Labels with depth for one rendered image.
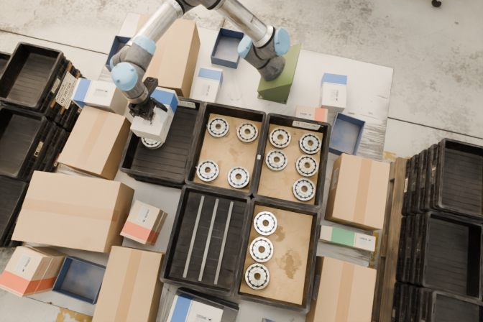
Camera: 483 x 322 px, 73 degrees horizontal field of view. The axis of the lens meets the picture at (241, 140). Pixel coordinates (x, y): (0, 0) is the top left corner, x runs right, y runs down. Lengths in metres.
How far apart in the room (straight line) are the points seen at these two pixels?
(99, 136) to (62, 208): 0.36
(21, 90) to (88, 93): 0.77
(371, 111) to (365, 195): 0.53
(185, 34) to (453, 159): 1.67
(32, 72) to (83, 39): 0.78
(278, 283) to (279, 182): 0.43
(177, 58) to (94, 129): 0.53
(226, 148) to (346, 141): 0.64
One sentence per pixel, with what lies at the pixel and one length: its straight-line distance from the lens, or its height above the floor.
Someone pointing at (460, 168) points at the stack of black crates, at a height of 0.49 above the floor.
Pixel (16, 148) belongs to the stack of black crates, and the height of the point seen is 0.38.
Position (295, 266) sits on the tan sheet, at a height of 0.83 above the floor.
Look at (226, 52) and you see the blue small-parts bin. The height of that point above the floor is 0.70.
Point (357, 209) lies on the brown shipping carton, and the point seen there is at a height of 0.86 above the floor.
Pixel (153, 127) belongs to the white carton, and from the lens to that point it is 1.33.
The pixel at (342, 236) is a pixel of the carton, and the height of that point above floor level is 0.82.
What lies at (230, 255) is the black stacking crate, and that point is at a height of 0.83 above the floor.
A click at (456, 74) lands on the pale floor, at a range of 3.18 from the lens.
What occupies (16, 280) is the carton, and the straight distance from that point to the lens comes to 1.68.
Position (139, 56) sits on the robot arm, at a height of 1.44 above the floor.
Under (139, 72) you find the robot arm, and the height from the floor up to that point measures 1.43.
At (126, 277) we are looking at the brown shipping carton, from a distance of 1.56.
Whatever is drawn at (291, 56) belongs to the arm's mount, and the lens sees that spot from 1.71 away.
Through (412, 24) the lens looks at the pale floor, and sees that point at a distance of 3.28.
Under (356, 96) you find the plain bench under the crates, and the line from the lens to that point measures 1.92.
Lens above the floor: 2.34
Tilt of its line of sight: 72 degrees down
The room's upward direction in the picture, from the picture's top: 2 degrees counter-clockwise
